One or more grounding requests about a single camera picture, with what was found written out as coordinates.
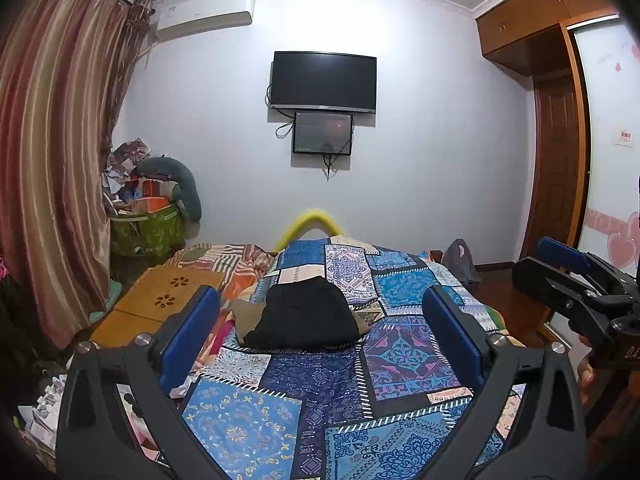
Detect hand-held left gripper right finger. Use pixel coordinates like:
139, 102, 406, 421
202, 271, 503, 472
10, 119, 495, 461
420, 285, 588, 480

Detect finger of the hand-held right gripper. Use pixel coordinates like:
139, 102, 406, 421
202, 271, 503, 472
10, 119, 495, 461
512, 256, 609, 333
537, 236, 616, 281

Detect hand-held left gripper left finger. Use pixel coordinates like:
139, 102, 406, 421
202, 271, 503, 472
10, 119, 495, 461
55, 285, 231, 480

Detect olive green pants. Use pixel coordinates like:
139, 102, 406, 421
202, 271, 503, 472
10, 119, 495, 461
231, 300, 372, 347

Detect black pants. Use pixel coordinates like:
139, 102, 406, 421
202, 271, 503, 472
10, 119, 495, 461
242, 276, 362, 350

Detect person's right hand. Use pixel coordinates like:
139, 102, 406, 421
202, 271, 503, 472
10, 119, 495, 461
575, 332, 601, 401

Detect patchwork printed blanket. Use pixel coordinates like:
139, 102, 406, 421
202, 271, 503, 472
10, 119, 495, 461
170, 237, 526, 480

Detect wooden folding table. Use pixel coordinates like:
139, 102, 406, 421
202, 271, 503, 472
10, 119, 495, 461
90, 264, 226, 348

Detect grey bag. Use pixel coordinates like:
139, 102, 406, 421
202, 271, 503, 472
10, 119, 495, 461
442, 239, 482, 283

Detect white wardrobe door pink hearts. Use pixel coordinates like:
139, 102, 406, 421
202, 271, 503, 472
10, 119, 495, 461
572, 20, 640, 281

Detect orange striped blanket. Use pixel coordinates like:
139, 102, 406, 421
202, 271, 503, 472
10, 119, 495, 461
165, 242, 276, 306

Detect brown wooden door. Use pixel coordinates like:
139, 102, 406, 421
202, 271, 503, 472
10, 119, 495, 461
520, 25, 590, 262

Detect green storage bag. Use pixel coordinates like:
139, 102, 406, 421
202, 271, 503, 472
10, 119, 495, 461
109, 197, 186, 261

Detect grey long pillow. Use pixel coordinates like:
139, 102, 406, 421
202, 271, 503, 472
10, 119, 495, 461
135, 156, 203, 221

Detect pile of white papers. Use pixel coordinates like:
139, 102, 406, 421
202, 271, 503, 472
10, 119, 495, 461
17, 370, 71, 456

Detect yellow foam tube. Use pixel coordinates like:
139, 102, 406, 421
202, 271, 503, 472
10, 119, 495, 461
274, 209, 343, 253

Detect pile of crumpled bags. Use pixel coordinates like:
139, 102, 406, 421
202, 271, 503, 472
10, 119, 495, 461
102, 139, 151, 206

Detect wooden overhead cabinet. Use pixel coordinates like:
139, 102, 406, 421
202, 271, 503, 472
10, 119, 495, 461
475, 0, 621, 78

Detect striped brown curtain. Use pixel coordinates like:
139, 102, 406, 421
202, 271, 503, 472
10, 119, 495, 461
0, 0, 153, 351

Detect white air conditioner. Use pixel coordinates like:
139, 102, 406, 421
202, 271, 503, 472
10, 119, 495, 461
152, 0, 256, 41

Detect small black wall monitor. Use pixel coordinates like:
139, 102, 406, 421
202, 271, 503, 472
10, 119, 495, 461
292, 111, 354, 156

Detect black wall television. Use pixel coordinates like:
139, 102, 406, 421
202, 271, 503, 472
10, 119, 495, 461
270, 51, 377, 114

